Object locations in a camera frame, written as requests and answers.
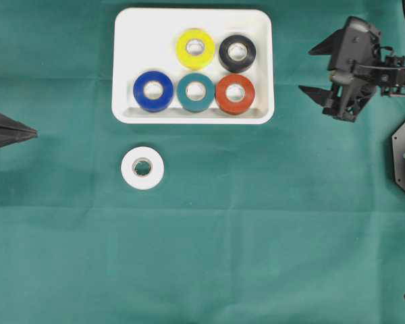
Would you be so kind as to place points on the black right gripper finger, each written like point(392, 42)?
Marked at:
point(320, 96)
point(330, 45)

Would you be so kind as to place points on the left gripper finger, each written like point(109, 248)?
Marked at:
point(11, 124)
point(8, 137)

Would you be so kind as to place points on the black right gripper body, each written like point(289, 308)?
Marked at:
point(352, 83)

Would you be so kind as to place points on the red tape roll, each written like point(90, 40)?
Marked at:
point(234, 94)

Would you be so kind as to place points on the black tape roll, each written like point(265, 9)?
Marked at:
point(237, 53)

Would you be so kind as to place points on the green tape roll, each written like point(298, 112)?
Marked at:
point(195, 92)

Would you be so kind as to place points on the yellow tape roll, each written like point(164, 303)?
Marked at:
point(195, 49)

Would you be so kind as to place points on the blue tape roll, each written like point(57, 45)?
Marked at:
point(153, 91)

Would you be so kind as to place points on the white tape roll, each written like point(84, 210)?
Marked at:
point(132, 158)

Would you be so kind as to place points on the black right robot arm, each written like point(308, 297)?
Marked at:
point(389, 74)

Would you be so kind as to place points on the white plastic case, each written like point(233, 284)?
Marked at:
point(145, 39)

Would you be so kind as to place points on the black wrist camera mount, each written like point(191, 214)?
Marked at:
point(352, 44)

